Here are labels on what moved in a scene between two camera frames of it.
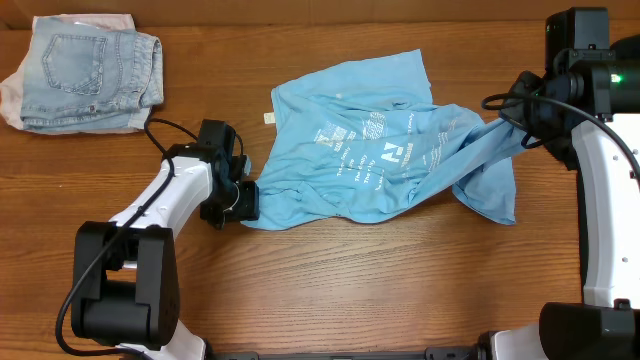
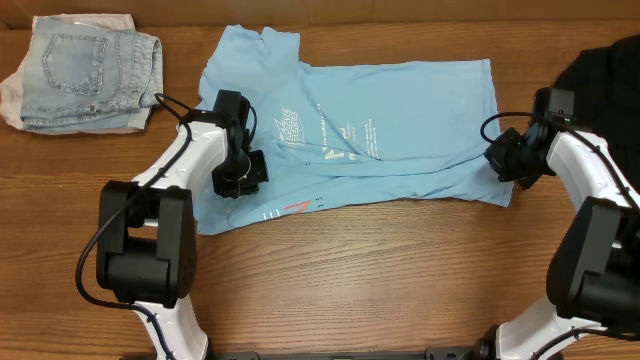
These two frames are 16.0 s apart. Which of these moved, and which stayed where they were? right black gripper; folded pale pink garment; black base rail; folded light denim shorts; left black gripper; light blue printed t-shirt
Moved: light blue printed t-shirt; left black gripper; right black gripper
Stayed: folded light denim shorts; black base rail; folded pale pink garment
